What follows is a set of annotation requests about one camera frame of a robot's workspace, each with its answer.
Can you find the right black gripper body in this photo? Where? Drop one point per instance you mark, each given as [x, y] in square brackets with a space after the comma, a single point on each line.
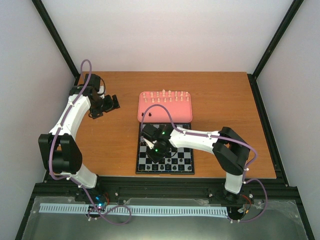
[159, 154]

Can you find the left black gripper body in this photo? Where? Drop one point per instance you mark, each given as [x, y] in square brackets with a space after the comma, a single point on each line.
[102, 106]

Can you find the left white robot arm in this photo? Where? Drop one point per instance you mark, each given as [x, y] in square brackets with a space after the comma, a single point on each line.
[60, 153]

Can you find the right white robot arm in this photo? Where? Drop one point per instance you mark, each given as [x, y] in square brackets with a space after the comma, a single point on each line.
[230, 150]

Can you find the left controller circuit board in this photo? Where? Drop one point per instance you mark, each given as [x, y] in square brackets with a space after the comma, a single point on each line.
[102, 201]

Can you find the black white chessboard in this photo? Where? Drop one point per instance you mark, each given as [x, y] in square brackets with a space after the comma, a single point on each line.
[175, 153]

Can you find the pink plastic tray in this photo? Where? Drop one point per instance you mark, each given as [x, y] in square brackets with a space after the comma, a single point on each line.
[168, 105]

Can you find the clear acrylic cover sheet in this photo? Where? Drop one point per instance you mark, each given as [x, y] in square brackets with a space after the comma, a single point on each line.
[277, 220]

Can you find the black aluminium frame base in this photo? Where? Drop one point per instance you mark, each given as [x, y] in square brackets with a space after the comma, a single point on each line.
[219, 99]

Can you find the light blue slotted cable duct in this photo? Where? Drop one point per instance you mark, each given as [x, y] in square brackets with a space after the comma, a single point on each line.
[136, 210]

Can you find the left black corner post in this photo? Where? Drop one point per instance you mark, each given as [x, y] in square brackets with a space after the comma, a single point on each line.
[44, 15]

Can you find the black corner post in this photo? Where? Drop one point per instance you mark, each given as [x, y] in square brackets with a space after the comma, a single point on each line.
[283, 26]
[44, 15]

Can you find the right black corner post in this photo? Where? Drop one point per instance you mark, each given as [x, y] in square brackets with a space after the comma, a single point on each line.
[283, 26]

